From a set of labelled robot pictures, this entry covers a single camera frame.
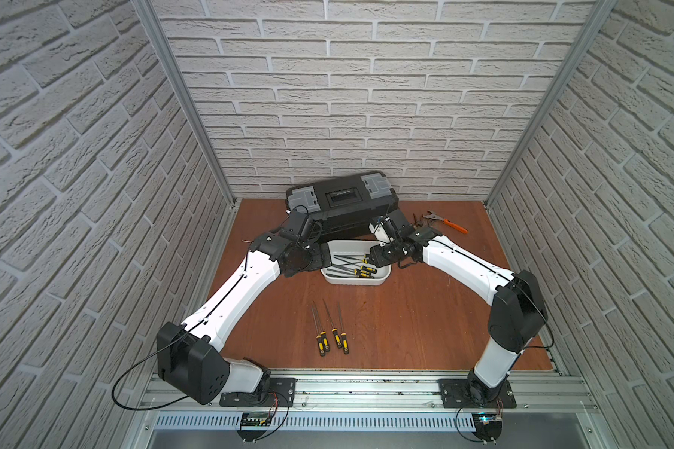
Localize file tool twelfth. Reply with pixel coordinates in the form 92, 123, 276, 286
324, 272, 359, 280

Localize file tool eleventh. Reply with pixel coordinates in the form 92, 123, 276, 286
327, 266, 377, 279

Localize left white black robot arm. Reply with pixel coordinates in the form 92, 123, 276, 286
157, 207, 329, 405

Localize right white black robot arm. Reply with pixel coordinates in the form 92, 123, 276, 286
368, 209, 548, 406

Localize white plastic storage box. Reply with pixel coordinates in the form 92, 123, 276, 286
321, 239, 391, 286

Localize black plastic toolbox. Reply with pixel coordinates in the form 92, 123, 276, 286
286, 171, 399, 243

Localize left control circuit board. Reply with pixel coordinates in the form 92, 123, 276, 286
237, 412, 273, 443

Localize control circuit board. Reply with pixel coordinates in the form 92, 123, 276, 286
472, 413, 503, 443
237, 412, 273, 443

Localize right control circuit board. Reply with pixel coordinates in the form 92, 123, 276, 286
472, 413, 503, 443

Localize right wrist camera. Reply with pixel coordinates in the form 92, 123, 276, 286
369, 219, 392, 243

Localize orange handled pliers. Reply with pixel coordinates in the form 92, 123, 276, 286
422, 211, 469, 246

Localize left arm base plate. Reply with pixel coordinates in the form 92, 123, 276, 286
219, 377, 297, 409

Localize aluminium front rail frame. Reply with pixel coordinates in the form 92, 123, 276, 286
137, 367, 599, 416

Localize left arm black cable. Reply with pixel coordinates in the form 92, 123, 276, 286
110, 336, 192, 412

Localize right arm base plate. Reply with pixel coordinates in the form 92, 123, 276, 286
437, 378, 517, 409

